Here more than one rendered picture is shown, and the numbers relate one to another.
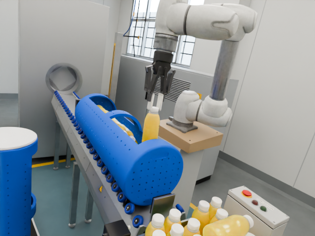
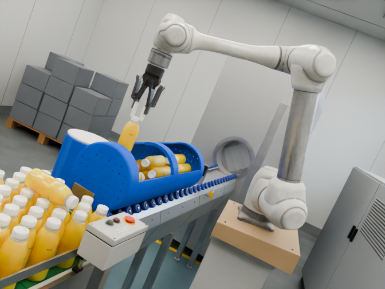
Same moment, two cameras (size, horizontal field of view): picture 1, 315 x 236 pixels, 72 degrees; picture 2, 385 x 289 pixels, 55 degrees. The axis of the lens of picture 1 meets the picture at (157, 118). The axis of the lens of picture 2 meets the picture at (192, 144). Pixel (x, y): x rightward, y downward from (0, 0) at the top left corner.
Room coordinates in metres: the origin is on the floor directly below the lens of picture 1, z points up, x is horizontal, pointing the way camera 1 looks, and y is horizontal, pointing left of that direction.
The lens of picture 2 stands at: (0.19, -1.36, 1.58)
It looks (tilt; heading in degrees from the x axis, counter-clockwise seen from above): 9 degrees down; 54
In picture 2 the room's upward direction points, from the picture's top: 23 degrees clockwise
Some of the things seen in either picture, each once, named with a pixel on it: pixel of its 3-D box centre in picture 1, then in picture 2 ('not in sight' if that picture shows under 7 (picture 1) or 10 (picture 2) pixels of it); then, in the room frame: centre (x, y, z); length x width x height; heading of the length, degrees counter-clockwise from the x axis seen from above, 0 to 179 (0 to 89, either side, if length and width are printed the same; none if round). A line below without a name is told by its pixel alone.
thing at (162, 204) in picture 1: (161, 208); (80, 202); (0.74, -0.08, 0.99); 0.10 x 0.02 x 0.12; 125
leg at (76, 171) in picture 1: (74, 195); (136, 262); (1.56, 0.57, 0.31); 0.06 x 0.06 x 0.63; 35
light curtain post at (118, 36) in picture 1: (108, 118); (236, 210); (2.15, 0.50, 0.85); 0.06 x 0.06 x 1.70; 35
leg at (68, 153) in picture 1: (69, 145); (201, 238); (2.45, 1.02, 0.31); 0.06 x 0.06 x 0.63; 35
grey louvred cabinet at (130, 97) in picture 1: (158, 110); (370, 270); (3.41, 0.01, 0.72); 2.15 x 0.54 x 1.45; 44
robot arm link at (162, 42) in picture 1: (165, 43); (158, 59); (0.88, 0.02, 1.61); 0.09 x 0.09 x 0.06
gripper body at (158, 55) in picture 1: (161, 63); (152, 76); (0.88, 0.02, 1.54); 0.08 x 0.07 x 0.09; 125
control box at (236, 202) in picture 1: (253, 212); (114, 238); (0.73, -0.44, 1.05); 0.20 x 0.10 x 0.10; 35
